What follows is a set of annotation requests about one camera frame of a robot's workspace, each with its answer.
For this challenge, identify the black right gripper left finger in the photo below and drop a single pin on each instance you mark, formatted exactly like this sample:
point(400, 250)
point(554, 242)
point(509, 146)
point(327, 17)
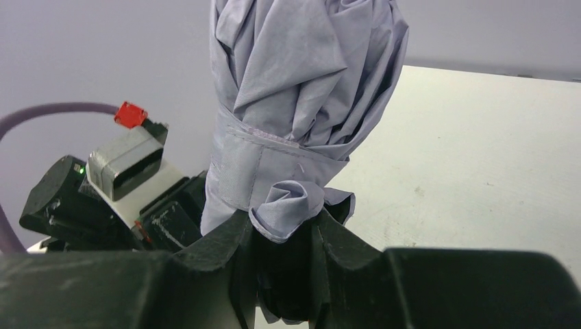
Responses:
point(210, 284)

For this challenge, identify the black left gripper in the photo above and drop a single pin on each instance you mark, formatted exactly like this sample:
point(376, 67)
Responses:
point(162, 213)

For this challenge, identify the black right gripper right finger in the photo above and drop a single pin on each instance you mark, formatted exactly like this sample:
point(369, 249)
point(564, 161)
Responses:
point(355, 285)

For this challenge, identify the lavender folding umbrella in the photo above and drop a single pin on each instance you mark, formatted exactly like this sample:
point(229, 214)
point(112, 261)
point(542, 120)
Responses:
point(300, 85)

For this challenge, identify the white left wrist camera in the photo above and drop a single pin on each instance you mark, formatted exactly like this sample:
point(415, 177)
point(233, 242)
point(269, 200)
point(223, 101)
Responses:
point(129, 172)

